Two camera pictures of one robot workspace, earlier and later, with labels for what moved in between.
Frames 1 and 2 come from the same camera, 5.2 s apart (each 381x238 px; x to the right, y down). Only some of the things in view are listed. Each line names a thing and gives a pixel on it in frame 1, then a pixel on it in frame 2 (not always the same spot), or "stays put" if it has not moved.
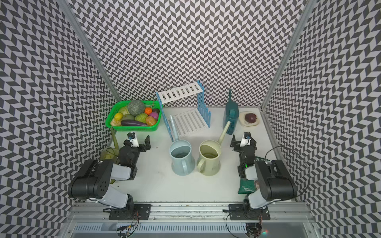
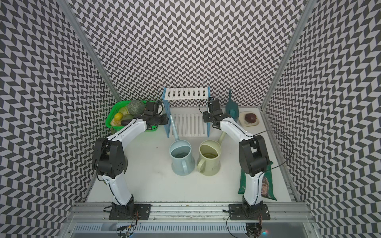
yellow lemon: [118, 116] stays put
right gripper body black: [237, 148] to [207, 116]
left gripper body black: [137, 150] to [161, 120]
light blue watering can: [180, 152] stays put
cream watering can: [210, 152] stays put
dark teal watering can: [231, 114] stays put
